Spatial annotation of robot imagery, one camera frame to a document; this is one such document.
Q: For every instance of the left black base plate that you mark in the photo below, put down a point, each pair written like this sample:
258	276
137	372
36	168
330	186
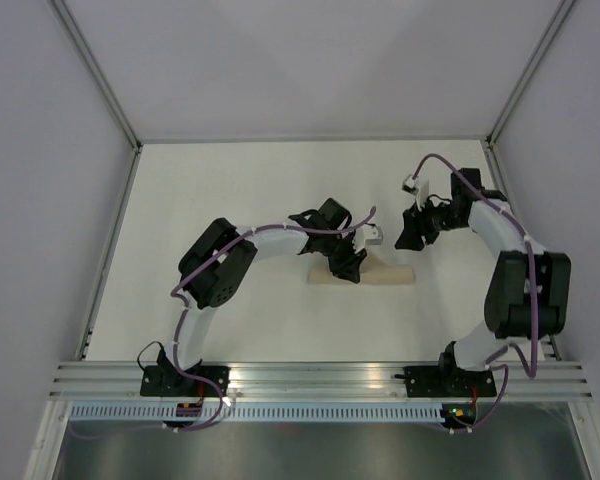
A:
166	382

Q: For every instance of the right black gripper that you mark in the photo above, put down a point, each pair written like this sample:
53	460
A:
414	226

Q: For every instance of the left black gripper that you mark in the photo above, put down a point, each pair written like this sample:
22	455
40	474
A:
350	266

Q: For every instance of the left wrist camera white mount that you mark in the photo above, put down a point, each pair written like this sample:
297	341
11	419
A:
368	235

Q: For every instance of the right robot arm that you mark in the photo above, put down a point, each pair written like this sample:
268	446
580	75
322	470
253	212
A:
527	296

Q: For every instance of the right aluminium frame post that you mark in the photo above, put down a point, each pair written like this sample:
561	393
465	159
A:
491	142

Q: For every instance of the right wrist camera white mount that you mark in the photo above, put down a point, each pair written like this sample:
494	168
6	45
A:
418	188

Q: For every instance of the white slotted cable duct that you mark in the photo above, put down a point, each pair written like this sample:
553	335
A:
302	412

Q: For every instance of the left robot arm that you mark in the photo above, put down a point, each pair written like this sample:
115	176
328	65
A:
214	267

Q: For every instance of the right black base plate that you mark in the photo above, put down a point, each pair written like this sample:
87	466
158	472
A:
430	381

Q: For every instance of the aluminium frame post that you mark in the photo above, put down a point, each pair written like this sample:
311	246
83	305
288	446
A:
79	42
491	142

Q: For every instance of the aluminium front rail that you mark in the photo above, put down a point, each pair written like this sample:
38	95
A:
384	382

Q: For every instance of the beige cloth napkin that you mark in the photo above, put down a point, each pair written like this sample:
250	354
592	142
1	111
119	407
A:
381	276

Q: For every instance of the left aluminium frame post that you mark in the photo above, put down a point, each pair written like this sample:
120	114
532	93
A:
79	42

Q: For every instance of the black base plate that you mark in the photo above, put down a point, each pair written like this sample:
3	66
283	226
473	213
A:
166	382
430	381

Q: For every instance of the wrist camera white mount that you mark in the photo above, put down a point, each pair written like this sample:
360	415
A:
368	235
418	188

